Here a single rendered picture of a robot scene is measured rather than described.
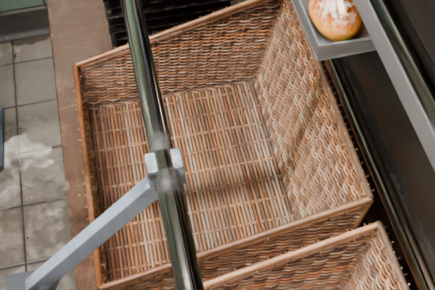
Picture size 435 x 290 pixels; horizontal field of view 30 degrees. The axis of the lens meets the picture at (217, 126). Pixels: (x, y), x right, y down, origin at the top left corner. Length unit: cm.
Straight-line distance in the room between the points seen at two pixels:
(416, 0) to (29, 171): 185
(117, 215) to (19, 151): 156
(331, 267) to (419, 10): 67
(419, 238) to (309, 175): 42
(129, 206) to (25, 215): 142
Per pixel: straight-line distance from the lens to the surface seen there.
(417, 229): 120
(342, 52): 108
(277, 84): 172
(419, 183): 119
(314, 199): 155
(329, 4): 108
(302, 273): 138
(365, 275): 137
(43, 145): 258
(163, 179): 96
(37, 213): 242
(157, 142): 99
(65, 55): 198
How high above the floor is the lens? 194
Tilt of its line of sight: 50 degrees down
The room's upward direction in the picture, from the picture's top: 4 degrees counter-clockwise
